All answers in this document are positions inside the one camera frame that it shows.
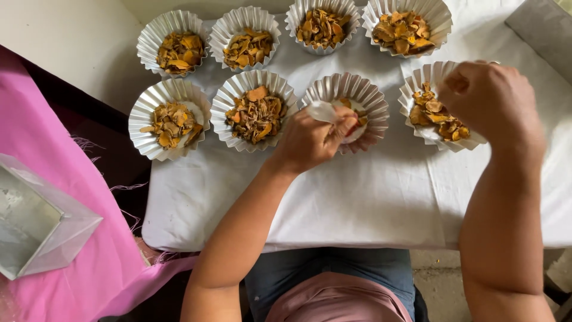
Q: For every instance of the person's right hand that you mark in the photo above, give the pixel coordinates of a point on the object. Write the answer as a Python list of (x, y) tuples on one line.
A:
[(496, 103)]

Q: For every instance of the person's left hand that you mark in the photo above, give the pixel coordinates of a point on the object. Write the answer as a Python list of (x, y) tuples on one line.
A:
[(308, 143)]

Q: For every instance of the person's left fingers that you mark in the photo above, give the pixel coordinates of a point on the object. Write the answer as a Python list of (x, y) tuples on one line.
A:
[(344, 125)]

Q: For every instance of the person's right fingers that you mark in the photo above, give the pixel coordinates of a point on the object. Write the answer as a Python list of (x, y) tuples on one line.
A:
[(456, 82)]

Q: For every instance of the clear plastic pouch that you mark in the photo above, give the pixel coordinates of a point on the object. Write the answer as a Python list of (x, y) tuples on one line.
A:
[(321, 112)]

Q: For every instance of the white table cloth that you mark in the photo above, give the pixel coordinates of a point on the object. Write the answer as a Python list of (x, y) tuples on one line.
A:
[(380, 201)]

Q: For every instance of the heaps of dried turmeric slices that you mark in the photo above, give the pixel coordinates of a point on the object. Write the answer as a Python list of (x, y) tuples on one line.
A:
[(255, 115)]

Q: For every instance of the grey stone slab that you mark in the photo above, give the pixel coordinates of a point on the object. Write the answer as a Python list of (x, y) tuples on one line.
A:
[(543, 31)]

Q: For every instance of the person's blue jeans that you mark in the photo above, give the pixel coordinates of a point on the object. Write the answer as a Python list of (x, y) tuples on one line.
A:
[(313, 264)]

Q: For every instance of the person's pink shirt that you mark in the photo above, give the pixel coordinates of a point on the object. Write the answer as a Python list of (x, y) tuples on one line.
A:
[(335, 299)]

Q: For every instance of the group of silver fluted foil cups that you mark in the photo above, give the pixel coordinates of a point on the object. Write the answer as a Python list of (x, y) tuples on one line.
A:
[(152, 103)]

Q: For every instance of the dark maroon cloth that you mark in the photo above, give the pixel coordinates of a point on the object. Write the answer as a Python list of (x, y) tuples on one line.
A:
[(105, 147)]

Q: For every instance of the pink cloth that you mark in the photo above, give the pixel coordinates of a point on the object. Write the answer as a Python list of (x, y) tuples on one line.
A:
[(58, 129)]

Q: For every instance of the silver metal box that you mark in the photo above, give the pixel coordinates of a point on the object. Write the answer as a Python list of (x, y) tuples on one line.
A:
[(40, 223)]

